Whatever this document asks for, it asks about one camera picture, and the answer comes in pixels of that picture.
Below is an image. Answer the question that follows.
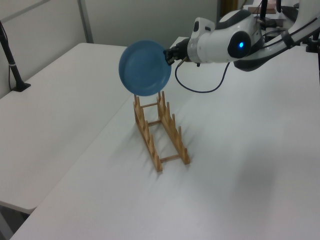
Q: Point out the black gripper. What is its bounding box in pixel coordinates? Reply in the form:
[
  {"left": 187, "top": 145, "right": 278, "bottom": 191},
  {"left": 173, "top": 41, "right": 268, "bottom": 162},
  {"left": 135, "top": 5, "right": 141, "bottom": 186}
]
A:
[{"left": 163, "top": 39, "right": 192, "bottom": 67}]

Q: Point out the blue round plate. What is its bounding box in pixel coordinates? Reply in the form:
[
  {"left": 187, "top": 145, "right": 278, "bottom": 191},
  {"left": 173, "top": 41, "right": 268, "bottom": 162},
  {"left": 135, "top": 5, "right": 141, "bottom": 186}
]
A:
[{"left": 117, "top": 39, "right": 173, "bottom": 97}]

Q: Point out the wooden plate rack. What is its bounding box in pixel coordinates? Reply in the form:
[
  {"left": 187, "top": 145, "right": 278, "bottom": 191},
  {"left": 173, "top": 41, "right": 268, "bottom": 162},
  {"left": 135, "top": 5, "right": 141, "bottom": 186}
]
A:
[{"left": 132, "top": 90, "right": 191, "bottom": 174}]

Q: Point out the black pole stand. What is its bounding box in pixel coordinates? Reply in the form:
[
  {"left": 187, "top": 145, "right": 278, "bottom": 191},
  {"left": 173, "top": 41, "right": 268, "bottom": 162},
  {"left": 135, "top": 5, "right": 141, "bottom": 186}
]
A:
[{"left": 0, "top": 19, "right": 32, "bottom": 93}]

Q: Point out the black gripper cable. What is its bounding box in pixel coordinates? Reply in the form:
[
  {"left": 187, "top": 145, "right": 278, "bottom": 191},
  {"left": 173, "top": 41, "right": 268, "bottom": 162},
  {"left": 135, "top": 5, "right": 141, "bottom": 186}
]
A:
[{"left": 174, "top": 58, "right": 232, "bottom": 94}]

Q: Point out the grey partition post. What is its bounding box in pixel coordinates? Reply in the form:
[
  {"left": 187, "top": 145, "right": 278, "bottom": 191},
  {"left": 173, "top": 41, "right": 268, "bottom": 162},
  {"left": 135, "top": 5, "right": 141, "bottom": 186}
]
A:
[{"left": 76, "top": 0, "right": 95, "bottom": 44}]

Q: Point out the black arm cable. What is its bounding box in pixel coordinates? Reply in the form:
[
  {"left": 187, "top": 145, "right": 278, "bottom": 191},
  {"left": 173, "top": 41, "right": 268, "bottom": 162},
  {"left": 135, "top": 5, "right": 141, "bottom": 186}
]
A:
[{"left": 262, "top": 17, "right": 320, "bottom": 51}]

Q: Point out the black mount bracket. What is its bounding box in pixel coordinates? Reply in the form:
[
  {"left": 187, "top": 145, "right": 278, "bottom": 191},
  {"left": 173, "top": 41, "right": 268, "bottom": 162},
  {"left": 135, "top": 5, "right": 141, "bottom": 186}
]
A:
[{"left": 305, "top": 34, "right": 320, "bottom": 54}]

